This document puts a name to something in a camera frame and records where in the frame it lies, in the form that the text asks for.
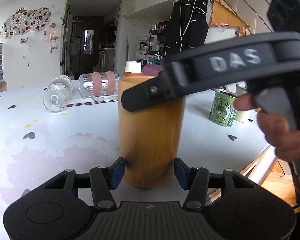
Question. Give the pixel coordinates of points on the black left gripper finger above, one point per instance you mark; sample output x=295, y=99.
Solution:
x=152, y=92

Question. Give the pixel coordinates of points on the bamboo wooden cup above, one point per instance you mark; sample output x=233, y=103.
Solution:
x=149, y=141

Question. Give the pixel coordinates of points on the purple cushion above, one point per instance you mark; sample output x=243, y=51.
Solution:
x=152, y=69

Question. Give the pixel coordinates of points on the black jacket white trim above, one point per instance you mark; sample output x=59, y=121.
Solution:
x=187, y=27

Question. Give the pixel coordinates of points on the photo collage wall board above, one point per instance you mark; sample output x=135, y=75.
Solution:
x=26, y=20

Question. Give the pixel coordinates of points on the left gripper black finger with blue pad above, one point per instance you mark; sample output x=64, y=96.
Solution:
x=105, y=179
x=195, y=181

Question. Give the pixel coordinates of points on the clear mug pink bands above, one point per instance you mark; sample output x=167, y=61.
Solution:
x=100, y=86

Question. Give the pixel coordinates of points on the white orange paper cup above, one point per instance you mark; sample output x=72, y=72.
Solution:
x=133, y=68

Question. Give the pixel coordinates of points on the clear ribbed glass cup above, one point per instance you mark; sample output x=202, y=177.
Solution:
x=58, y=93

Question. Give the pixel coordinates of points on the black storage shelf rack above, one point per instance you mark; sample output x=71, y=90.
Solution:
x=151, y=48

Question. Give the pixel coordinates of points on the right hand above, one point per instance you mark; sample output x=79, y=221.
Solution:
x=278, y=133

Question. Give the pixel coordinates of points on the green cartoon mug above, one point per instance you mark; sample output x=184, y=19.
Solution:
x=223, y=111

